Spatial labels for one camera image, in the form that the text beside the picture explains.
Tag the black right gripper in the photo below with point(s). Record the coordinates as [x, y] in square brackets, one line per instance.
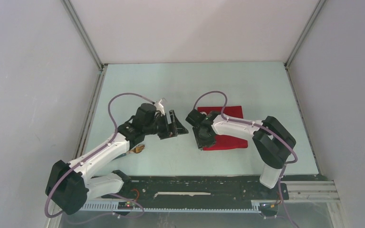
[200, 143]

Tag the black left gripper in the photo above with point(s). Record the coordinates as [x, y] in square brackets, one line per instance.
[176, 128]

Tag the red cloth napkin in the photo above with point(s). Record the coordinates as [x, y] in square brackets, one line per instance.
[225, 142]

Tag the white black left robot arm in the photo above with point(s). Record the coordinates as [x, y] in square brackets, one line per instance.
[71, 184]

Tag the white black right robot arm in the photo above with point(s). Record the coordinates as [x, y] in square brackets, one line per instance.
[273, 142]

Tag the wooden fork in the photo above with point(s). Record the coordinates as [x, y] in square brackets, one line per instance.
[138, 149]

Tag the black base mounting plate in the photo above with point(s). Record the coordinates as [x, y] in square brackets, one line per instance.
[177, 201]

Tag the grey slotted cable duct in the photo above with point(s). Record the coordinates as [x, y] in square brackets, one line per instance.
[123, 206]

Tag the aluminium front rail frame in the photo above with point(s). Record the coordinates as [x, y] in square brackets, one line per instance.
[311, 188]

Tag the aluminium corner frame post left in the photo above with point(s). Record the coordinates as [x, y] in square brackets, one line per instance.
[74, 17]

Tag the aluminium corner frame post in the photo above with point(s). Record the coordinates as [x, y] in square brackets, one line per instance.
[74, 17]
[304, 33]

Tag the aluminium corner frame post right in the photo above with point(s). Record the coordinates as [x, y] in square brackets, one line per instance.
[304, 33]

